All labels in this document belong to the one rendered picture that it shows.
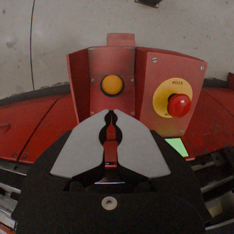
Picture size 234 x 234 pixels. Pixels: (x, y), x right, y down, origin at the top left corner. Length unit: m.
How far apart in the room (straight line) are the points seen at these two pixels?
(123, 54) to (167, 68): 0.10
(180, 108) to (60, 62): 0.97
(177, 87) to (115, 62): 0.12
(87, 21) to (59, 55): 0.34
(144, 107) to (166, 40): 0.87
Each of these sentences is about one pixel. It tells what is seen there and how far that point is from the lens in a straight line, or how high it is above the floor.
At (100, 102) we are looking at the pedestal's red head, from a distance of 0.24.
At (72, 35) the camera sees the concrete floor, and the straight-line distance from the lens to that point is 0.99.
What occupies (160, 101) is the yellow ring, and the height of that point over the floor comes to 0.78.
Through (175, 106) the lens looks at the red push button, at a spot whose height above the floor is 0.81.
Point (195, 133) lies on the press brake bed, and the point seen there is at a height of 0.68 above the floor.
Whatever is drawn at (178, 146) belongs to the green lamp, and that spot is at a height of 0.81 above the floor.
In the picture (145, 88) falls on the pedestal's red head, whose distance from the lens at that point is 0.18.
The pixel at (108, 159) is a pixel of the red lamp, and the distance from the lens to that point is 0.20.
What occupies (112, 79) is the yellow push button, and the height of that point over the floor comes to 0.72.
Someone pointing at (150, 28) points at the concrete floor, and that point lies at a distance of 0.98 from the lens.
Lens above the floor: 0.94
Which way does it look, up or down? 54 degrees down
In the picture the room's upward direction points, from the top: 179 degrees clockwise
